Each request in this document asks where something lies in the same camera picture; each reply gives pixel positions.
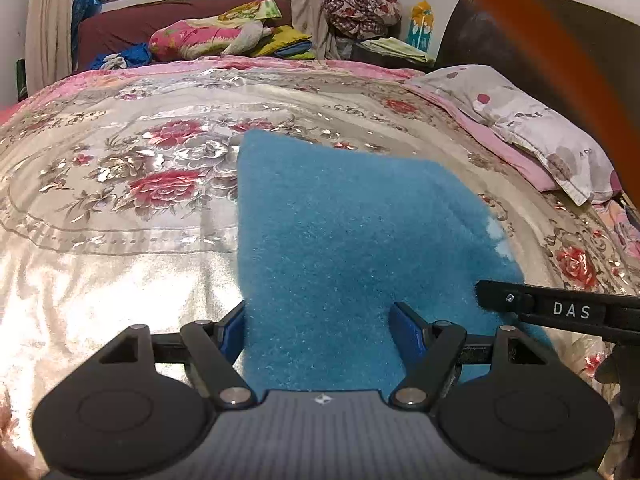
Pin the beige curtain left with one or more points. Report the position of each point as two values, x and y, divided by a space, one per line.
48 43

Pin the dark floral bundle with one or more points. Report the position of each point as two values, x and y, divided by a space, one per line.
362 19

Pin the light green folded sheets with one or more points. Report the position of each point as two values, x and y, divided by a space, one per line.
398 49

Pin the maroon sofa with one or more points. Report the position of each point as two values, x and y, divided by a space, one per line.
115 31

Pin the teal fuzzy cloth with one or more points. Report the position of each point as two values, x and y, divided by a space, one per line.
329 240

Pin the yellow green folded blanket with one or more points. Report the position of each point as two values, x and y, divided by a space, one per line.
283 42

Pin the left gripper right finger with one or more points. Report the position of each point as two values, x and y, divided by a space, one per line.
411 334

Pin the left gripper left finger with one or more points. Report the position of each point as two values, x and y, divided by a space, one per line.
230 333

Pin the blue hanging garment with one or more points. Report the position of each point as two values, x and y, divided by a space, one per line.
81 11

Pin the white floral pillow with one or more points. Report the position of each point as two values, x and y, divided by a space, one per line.
533 137

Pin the yellow blue poster box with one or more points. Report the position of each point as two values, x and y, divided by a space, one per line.
420 25

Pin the pink floral folded quilt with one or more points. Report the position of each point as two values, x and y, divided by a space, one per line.
234 32

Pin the grey gloved right hand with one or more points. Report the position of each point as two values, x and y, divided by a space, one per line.
621 367

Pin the blue clothes pile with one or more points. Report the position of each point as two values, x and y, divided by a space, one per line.
135 56

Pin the floral satin bedspread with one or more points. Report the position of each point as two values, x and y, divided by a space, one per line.
119 204

